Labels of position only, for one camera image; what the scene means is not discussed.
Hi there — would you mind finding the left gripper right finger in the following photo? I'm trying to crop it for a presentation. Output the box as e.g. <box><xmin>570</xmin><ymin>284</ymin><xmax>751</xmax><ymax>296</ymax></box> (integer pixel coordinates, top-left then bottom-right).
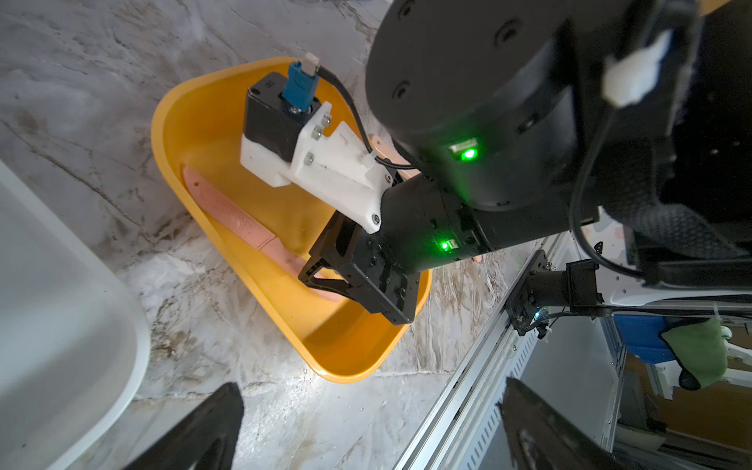
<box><xmin>499</xmin><ymin>377</ymin><xmax>623</xmax><ymax>469</ymax></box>

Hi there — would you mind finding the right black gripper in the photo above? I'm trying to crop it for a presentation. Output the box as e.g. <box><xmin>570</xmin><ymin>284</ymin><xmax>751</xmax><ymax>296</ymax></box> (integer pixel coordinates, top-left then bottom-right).
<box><xmin>298</xmin><ymin>175</ymin><xmax>494</xmax><ymax>325</ymax></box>

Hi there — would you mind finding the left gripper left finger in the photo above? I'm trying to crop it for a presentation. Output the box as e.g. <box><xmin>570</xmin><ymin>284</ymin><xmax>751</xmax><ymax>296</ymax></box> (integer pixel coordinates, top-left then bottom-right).
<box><xmin>127</xmin><ymin>382</ymin><xmax>244</xmax><ymax>469</ymax></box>

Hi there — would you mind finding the long pink sheathed knife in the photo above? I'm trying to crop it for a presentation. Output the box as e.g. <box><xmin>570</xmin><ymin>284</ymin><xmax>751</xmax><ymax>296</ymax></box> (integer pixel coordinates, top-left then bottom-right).
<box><xmin>164</xmin><ymin>164</ymin><xmax>351</xmax><ymax>315</ymax></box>

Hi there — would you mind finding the white plastic bin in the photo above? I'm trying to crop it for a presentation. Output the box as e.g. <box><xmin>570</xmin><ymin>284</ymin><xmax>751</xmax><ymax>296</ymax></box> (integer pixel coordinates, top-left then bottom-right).
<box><xmin>1</xmin><ymin>168</ymin><xmax>150</xmax><ymax>469</ymax></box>

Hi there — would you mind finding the yellow plastic bin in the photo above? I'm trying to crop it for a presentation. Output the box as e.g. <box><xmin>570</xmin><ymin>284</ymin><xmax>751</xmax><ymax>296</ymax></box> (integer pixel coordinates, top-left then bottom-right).
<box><xmin>151</xmin><ymin>57</ymin><xmax>405</xmax><ymax>384</ymax></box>

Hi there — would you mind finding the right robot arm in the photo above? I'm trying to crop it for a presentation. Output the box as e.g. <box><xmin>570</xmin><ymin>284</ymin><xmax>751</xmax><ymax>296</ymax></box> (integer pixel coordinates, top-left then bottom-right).
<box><xmin>299</xmin><ymin>1</ymin><xmax>751</xmax><ymax>325</ymax></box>

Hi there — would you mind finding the green cloth outside cell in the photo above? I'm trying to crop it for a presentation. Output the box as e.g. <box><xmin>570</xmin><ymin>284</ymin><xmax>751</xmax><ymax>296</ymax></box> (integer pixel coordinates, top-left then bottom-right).
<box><xmin>660</xmin><ymin>317</ymin><xmax>732</xmax><ymax>391</ymax></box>

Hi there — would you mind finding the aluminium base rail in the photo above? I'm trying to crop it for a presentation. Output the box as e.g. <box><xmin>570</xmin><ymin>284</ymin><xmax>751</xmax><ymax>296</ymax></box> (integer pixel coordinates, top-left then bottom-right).
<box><xmin>392</xmin><ymin>231</ymin><xmax>624</xmax><ymax>470</ymax></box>

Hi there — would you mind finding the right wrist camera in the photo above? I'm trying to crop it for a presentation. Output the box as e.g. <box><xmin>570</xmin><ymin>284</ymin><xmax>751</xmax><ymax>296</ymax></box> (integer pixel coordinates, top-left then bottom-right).
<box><xmin>240</xmin><ymin>54</ymin><xmax>394</xmax><ymax>234</ymax></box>

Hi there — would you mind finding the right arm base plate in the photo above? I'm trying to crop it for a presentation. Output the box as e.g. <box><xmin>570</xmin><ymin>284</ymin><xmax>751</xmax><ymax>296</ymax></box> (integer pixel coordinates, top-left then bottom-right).
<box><xmin>503</xmin><ymin>250</ymin><xmax>610</xmax><ymax>338</ymax></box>

